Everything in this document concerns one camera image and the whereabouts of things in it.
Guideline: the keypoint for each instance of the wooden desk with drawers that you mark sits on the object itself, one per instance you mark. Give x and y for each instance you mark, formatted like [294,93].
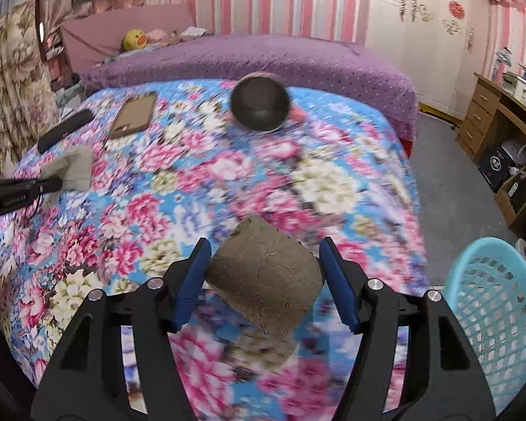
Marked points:
[482,114]

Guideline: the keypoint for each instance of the red round paper decoration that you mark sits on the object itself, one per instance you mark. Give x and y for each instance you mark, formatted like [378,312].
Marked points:
[456,9]

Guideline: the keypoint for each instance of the light blue plastic basket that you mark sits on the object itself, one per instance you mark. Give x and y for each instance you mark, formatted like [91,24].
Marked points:
[486,298]

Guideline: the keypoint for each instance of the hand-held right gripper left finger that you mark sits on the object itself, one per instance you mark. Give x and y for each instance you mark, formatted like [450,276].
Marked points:
[190,285]

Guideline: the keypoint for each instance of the black cardboard box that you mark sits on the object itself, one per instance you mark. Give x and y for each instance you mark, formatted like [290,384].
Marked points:
[495,166]

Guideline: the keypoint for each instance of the purple dotted bed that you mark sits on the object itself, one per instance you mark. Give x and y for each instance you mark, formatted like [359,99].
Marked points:
[311,65]

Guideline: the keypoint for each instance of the floral blanket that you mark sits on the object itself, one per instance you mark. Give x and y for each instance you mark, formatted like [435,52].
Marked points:
[201,193]

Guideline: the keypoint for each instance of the white box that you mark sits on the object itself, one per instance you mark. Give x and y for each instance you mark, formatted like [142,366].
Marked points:
[515,87]

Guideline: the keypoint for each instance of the phone in brown case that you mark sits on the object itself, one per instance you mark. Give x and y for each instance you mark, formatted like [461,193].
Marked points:
[133,116]

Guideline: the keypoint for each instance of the pink cloth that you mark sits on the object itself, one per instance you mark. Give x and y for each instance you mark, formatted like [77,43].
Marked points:
[156,34]

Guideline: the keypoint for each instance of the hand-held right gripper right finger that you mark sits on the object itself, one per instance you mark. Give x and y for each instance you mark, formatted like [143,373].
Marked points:
[339,285]

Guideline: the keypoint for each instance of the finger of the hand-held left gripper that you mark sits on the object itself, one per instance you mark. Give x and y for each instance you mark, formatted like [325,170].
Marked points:
[48,185]

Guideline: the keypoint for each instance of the brown cardboard tube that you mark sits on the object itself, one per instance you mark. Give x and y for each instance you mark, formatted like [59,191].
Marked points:
[263,276]

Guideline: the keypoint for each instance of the floral curtain with blue top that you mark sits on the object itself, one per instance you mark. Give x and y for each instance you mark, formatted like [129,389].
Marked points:
[13,96]

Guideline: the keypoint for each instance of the white cloth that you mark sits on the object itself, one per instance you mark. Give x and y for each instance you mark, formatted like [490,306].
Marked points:
[192,32]

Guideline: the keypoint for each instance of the white round appliance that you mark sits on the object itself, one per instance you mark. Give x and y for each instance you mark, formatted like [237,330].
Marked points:
[519,153]

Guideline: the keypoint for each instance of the silver desk lamp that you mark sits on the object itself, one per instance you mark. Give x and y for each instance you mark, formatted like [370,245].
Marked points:
[504,59]

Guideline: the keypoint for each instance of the white wardrobe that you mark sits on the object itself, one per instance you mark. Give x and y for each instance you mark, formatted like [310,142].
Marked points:
[421,52]

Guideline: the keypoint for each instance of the yellow duck plush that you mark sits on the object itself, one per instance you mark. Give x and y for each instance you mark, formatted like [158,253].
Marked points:
[133,40]

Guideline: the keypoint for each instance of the pink steel mug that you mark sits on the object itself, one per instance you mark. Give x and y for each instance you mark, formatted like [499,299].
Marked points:
[258,105]

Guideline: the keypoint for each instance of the pink covered headboard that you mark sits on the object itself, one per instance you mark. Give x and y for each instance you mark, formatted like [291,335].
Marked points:
[105,30]

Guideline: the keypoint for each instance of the black oblong case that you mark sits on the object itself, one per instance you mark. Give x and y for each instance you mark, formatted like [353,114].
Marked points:
[65,130]

